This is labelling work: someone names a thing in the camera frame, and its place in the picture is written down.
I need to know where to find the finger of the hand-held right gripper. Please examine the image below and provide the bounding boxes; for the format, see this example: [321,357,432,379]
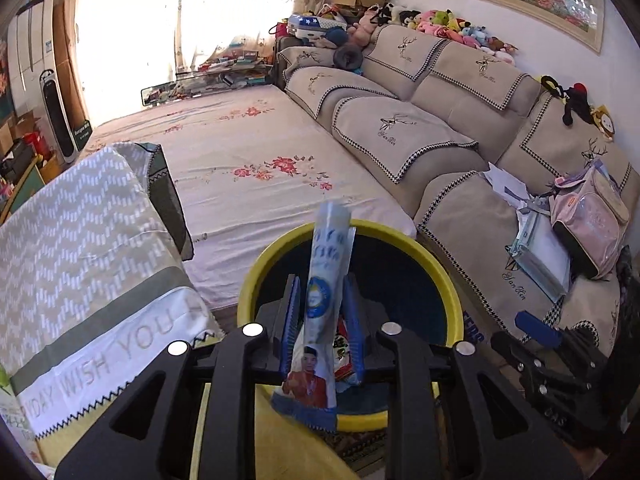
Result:
[490,331,552,377]
[515,311,607,353]

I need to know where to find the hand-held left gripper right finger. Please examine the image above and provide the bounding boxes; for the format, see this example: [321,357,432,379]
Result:
[342,274,583,480]

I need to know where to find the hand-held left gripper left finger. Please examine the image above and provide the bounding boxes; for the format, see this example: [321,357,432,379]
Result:
[54,274,303,480]

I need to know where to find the red snack packet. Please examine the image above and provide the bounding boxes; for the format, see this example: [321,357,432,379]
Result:
[334,317,362,387]

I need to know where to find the toothpaste tube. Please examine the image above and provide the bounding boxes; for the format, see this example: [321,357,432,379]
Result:
[270,201,357,434]

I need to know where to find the yellow round bin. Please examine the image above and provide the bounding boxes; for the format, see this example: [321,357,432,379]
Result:
[235,219,467,434]

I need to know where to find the stack of paper folders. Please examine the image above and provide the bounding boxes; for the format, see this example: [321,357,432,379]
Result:
[509,204,572,302]

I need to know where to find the pink backpack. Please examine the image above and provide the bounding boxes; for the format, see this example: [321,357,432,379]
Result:
[549,159,632,282]

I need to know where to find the loose white papers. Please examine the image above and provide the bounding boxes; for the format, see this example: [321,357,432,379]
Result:
[481,161,532,209]

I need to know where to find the beige sofa with covers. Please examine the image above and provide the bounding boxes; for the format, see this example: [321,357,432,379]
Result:
[274,24,640,358]

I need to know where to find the black red plush toy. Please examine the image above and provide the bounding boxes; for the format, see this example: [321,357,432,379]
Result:
[539,74,617,142]

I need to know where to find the glass table with books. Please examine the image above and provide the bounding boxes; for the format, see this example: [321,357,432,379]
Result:
[139,54,277,109]

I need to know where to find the grey neck pillow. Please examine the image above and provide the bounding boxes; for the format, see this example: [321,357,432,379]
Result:
[333,42,365,72]

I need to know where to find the blue star print bag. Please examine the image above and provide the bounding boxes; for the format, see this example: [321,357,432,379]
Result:
[287,12,327,42]

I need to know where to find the row of plush toys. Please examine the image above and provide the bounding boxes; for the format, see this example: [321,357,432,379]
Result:
[349,2,519,64]

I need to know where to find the black silver tower fan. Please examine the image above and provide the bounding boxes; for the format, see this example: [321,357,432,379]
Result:
[38,69,80,164]

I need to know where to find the red canister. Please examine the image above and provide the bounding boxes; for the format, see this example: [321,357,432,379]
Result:
[22,131,52,162]

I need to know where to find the sheer cream curtains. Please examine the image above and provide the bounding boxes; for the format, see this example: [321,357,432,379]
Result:
[64,0,342,122]

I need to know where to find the white standing air conditioner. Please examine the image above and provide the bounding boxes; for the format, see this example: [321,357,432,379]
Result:
[6,0,72,117]

